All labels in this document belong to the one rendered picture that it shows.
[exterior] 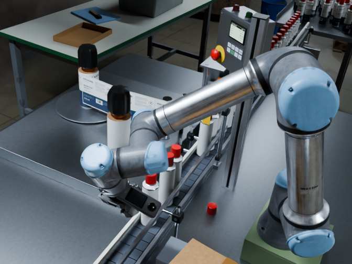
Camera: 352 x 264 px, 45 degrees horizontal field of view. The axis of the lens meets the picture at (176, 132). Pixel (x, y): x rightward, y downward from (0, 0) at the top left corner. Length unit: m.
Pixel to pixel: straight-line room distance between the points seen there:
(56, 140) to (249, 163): 0.80
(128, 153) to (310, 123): 0.40
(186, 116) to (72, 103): 1.04
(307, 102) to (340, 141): 1.24
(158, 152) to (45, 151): 0.84
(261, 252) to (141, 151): 0.57
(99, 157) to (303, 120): 0.45
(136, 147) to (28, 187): 0.74
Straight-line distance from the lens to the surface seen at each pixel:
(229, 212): 1.55
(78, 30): 3.13
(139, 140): 1.00
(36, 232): 1.48
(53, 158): 1.69
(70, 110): 1.96
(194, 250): 1.02
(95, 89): 1.87
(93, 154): 0.98
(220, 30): 1.47
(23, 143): 1.79
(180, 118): 1.04
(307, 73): 0.89
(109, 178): 1.00
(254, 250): 1.37
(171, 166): 1.36
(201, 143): 1.67
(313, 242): 1.15
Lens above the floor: 1.89
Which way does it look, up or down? 33 degrees down
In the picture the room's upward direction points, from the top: 5 degrees clockwise
